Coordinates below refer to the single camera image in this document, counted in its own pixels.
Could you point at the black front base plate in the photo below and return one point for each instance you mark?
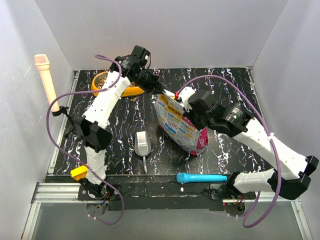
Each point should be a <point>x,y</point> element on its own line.
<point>161,192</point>

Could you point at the pet food bag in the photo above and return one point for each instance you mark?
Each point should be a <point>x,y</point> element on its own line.
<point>170,115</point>

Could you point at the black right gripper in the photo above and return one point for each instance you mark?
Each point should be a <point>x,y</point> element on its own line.
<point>190,116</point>

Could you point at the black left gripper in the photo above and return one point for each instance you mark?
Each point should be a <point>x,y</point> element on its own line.
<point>154,86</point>

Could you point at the metal food scoop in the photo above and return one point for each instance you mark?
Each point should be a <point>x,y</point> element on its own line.
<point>142,147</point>

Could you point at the blue toy microphone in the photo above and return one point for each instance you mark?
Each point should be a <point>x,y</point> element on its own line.
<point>184,178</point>

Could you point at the yellow toy brick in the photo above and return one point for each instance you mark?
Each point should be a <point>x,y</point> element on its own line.
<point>79,173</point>

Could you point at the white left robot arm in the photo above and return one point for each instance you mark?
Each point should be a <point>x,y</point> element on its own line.
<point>92,125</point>

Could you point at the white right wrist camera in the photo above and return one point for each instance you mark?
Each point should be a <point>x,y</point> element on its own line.
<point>184,96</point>

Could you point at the aluminium front rail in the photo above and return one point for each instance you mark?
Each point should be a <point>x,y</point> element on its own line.
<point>48,193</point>

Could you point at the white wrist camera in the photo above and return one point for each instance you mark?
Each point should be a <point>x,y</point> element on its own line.
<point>184,96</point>
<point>141,53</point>

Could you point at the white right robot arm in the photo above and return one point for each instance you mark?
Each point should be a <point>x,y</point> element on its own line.
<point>290,171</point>

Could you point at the black microphone stand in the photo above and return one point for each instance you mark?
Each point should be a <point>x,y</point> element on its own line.
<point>63,110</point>

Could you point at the pink toy microphone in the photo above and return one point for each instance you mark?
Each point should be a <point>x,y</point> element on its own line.
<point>42,64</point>

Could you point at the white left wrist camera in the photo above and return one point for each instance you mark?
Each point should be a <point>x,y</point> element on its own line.
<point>141,53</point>

